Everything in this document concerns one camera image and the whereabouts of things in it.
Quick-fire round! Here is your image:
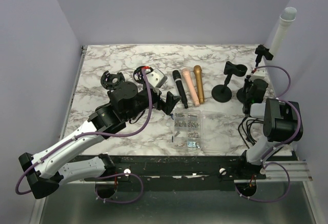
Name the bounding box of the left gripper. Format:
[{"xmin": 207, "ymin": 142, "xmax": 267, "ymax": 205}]
[{"xmin": 124, "ymin": 86, "xmax": 181, "ymax": 121}]

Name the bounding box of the round base mic stand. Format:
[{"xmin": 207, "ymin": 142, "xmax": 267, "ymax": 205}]
[
  {"xmin": 211, "ymin": 61, "xmax": 248, "ymax": 103},
  {"xmin": 236, "ymin": 45, "xmax": 273, "ymax": 103}
]

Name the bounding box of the black microphone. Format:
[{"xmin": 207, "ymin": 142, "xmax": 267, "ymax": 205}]
[{"xmin": 172, "ymin": 70, "xmax": 188, "ymax": 109}]

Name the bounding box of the pink microphone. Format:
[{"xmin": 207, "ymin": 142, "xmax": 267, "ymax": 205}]
[{"xmin": 182, "ymin": 68, "xmax": 200, "ymax": 107}]

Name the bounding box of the gold microphone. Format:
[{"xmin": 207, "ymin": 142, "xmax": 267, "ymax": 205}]
[{"xmin": 193, "ymin": 65, "xmax": 205, "ymax": 104}]

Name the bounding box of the white microphone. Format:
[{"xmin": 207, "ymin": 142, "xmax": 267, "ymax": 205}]
[{"xmin": 270, "ymin": 7, "xmax": 297, "ymax": 57}]

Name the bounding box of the black tripod mic stand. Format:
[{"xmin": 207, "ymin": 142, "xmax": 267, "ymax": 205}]
[{"xmin": 133, "ymin": 66, "xmax": 172, "ymax": 116}]

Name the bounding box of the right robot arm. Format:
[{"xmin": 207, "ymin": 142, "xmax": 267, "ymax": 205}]
[{"xmin": 236, "ymin": 75, "xmax": 303, "ymax": 179}]

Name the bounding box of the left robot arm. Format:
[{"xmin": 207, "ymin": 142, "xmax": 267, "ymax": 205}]
[{"xmin": 15, "ymin": 81, "xmax": 181, "ymax": 199}]

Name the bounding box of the clear plastic screw box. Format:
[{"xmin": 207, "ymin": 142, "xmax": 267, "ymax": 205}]
[{"xmin": 171, "ymin": 109, "xmax": 231, "ymax": 155}]

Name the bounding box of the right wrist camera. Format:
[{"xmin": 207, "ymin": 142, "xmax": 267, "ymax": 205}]
[{"xmin": 250, "ymin": 68, "xmax": 267, "ymax": 81}]

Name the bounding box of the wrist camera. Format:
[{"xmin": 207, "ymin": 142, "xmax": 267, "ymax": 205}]
[
  {"xmin": 146, "ymin": 69, "xmax": 168, "ymax": 89},
  {"xmin": 250, "ymin": 68, "xmax": 267, "ymax": 81}
]

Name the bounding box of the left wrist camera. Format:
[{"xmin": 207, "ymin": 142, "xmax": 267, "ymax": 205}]
[{"xmin": 146, "ymin": 69, "xmax": 168, "ymax": 89}]

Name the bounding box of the black cable bundle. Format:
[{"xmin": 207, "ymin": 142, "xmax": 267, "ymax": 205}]
[{"xmin": 237, "ymin": 116, "xmax": 264, "ymax": 148}]

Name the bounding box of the aluminium mounting rail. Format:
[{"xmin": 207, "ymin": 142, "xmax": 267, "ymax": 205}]
[{"xmin": 64, "ymin": 161, "xmax": 313, "ymax": 184}]

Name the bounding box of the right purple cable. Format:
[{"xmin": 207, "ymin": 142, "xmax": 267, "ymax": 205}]
[{"xmin": 235, "ymin": 65, "xmax": 302, "ymax": 201}]

